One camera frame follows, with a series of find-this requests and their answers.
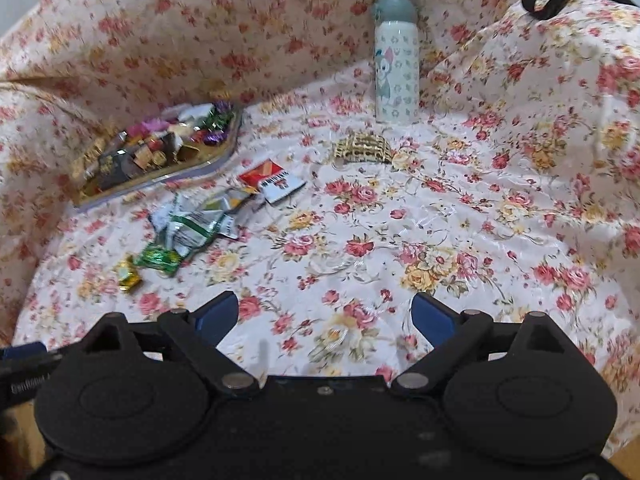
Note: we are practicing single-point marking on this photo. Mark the silver yellow snack packet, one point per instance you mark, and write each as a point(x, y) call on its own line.
point(232, 205)

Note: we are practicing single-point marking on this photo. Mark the green candy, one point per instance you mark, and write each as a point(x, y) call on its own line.
point(160, 259)

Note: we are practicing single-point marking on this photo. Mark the gold candy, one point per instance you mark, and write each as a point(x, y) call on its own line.
point(128, 275)

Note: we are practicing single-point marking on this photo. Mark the floral printed cloth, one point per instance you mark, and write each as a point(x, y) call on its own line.
point(360, 220)

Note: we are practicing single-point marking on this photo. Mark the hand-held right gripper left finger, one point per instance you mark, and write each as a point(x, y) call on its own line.
point(220, 312)

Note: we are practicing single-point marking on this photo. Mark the red white snack packet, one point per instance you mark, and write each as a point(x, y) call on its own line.
point(270, 179)

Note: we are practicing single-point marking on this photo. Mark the black cracker packet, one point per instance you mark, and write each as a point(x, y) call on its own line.
point(117, 167)

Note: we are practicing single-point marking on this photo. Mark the green white snack packet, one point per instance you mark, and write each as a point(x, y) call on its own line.
point(187, 232)

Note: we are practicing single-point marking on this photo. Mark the pile of assorted snacks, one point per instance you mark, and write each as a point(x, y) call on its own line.
point(165, 137)

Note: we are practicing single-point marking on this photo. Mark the gold snack tray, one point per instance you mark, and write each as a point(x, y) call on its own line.
point(150, 182)

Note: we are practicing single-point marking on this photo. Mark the small woven wicker basket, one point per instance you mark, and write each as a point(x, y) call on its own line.
point(362, 147)

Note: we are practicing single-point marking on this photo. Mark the white cartoon water bottle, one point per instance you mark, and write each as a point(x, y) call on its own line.
point(396, 70)

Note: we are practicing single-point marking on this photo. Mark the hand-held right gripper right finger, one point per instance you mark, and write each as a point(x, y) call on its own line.
point(432, 317)

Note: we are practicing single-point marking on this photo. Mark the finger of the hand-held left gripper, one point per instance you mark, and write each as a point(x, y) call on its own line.
point(25, 372)

